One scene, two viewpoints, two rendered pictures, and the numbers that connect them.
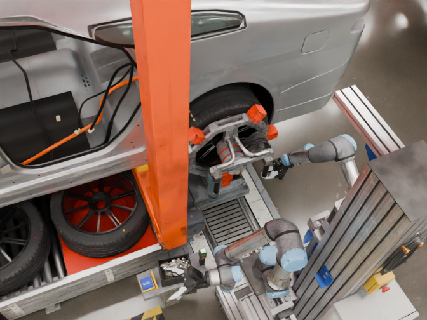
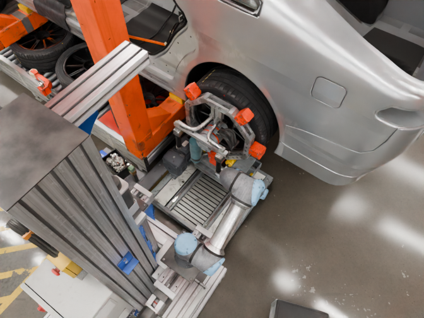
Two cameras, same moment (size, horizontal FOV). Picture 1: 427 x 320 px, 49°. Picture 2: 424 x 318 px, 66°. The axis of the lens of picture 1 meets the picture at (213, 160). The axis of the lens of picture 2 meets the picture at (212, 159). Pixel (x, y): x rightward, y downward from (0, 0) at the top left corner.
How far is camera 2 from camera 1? 182 cm
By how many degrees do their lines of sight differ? 33
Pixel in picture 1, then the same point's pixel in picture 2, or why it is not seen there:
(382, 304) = (74, 293)
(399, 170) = (22, 124)
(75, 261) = (109, 117)
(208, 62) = (218, 29)
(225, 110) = (223, 92)
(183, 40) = not seen: outside the picture
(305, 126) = (345, 209)
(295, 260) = not seen: hidden behind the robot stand
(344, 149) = (240, 190)
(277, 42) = (284, 58)
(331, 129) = (362, 233)
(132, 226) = not seen: hidden behind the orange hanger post
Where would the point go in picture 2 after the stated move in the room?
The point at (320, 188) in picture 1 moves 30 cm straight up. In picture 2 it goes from (291, 252) to (300, 240)
